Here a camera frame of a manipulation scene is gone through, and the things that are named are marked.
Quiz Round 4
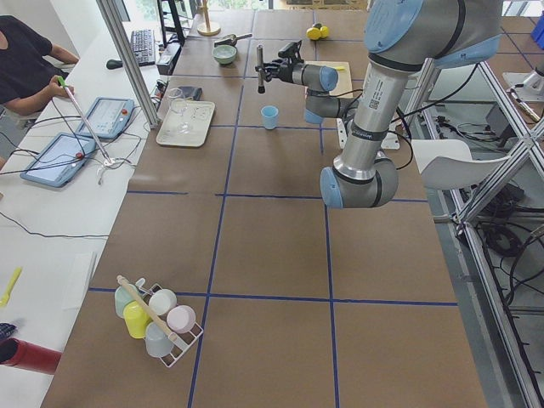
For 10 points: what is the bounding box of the person in black shirt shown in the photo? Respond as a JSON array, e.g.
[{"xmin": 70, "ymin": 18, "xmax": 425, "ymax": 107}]
[{"xmin": 1, "ymin": 15, "xmax": 79, "ymax": 116}]

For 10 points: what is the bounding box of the green bowl of ice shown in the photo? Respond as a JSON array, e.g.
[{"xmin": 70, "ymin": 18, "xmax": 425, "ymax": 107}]
[{"xmin": 212, "ymin": 44, "xmax": 238, "ymax": 65}]

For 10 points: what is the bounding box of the blue teach pendant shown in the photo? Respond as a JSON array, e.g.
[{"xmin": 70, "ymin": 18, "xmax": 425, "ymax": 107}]
[
  {"xmin": 85, "ymin": 97, "xmax": 135, "ymax": 140},
  {"xmin": 20, "ymin": 133, "xmax": 96, "ymax": 188}
]

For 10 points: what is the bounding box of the grey folded cloth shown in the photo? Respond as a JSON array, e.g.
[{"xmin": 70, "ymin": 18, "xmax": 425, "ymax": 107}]
[{"xmin": 178, "ymin": 86, "xmax": 202, "ymax": 101}]

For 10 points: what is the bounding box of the red bottle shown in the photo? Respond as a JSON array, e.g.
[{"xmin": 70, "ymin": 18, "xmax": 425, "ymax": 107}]
[{"xmin": 1, "ymin": 338, "xmax": 62, "ymax": 375}]

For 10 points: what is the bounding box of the black keyboard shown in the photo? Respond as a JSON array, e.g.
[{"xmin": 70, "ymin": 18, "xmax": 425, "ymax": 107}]
[{"xmin": 130, "ymin": 29, "xmax": 156, "ymax": 66}]

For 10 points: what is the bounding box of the clear wine glass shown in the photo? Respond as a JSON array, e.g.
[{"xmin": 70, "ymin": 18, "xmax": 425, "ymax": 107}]
[{"xmin": 167, "ymin": 88, "xmax": 190, "ymax": 133}]

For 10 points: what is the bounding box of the blue teach pendant near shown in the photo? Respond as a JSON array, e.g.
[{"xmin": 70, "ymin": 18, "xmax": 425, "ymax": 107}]
[{"xmin": 20, "ymin": 133, "xmax": 96, "ymax": 188}]

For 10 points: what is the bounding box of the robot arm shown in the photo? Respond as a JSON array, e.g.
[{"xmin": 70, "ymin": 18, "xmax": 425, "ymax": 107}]
[{"xmin": 255, "ymin": 0, "xmax": 502, "ymax": 208}]

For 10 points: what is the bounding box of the white wire cup rack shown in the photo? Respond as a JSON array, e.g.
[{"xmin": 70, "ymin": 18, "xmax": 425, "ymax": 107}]
[{"xmin": 136, "ymin": 278, "xmax": 203, "ymax": 367}]

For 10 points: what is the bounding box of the yellow lemon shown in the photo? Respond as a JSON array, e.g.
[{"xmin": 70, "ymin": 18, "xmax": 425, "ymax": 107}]
[
  {"xmin": 320, "ymin": 25, "xmax": 329, "ymax": 38},
  {"xmin": 306, "ymin": 24, "xmax": 321, "ymax": 41}
]

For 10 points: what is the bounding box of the pale green plastic cup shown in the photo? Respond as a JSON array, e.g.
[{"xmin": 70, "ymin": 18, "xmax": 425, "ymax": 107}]
[{"xmin": 114, "ymin": 286, "xmax": 133, "ymax": 318}]

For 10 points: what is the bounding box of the wooden rack handle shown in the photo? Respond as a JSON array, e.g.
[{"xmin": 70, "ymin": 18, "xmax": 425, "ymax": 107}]
[{"xmin": 116, "ymin": 275, "xmax": 178, "ymax": 343}]

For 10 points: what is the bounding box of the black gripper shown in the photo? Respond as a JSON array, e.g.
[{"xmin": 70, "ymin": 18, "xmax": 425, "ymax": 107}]
[{"xmin": 263, "ymin": 40, "xmax": 304, "ymax": 83}]

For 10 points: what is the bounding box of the white plastic cup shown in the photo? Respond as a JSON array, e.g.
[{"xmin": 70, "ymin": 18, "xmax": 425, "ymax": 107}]
[{"xmin": 149, "ymin": 289, "xmax": 177, "ymax": 316}]

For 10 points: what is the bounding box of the white plastic chair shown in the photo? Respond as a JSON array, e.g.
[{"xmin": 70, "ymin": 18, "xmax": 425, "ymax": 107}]
[{"xmin": 411, "ymin": 139, "xmax": 510, "ymax": 190}]

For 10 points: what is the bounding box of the bamboo cutting board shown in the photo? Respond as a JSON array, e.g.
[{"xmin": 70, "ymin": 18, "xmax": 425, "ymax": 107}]
[{"xmin": 301, "ymin": 61, "xmax": 353, "ymax": 103}]

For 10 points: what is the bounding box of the cream bear tray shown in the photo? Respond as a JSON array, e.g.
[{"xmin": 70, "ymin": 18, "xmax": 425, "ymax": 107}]
[{"xmin": 156, "ymin": 101, "xmax": 215, "ymax": 148}]

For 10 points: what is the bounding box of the light blue paper cup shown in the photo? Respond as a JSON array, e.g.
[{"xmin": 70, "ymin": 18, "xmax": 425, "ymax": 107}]
[{"xmin": 261, "ymin": 105, "xmax": 279, "ymax": 130}]

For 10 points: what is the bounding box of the aluminium frame post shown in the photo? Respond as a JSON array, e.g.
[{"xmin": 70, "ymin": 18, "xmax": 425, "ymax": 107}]
[{"xmin": 96, "ymin": 0, "xmax": 160, "ymax": 129}]

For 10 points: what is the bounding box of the blue teach pendant far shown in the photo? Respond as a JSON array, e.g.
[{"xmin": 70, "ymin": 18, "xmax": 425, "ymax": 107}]
[{"xmin": 85, "ymin": 97, "xmax": 135, "ymax": 140}]

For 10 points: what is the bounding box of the pink plastic cup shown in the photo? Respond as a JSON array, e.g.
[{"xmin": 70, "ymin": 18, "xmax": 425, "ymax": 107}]
[{"xmin": 167, "ymin": 305, "xmax": 196, "ymax": 333}]

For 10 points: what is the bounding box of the grey plastic cup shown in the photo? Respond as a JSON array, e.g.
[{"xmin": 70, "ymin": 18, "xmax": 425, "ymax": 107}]
[{"xmin": 144, "ymin": 322, "xmax": 173, "ymax": 358}]

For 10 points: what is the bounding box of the black computer mouse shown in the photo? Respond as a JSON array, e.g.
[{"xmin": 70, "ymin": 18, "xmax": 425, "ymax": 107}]
[{"xmin": 105, "ymin": 59, "xmax": 123, "ymax": 70}]

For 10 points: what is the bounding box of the long pointer stick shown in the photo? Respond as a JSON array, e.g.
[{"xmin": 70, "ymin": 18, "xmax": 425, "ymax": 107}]
[{"xmin": 57, "ymin": 76, "xmax": 116, "ymax": 167}]

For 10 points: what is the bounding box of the yellow plastic cup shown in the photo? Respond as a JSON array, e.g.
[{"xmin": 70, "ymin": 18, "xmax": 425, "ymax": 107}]
[{"xmin": 122, "ymin": 301, "xmax": 150, "ymax": 339}]

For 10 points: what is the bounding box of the wooden cup tree stand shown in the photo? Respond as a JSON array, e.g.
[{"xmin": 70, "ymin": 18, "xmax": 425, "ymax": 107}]
[{"xmin": 197, "ymin": 0, "xmax": 221, "ymax": 37}]

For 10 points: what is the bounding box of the steel ice scoop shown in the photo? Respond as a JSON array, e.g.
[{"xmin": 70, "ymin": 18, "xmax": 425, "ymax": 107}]
[{"xmin": 214, "ymin": 33, "xmax": 252, "ymax": 47}]

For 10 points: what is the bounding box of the steel muddler black tip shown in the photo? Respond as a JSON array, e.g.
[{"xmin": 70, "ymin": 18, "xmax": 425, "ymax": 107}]
[{"xmin": 255, "ymin": 44, "xmax": 266, "ymax": 94}]

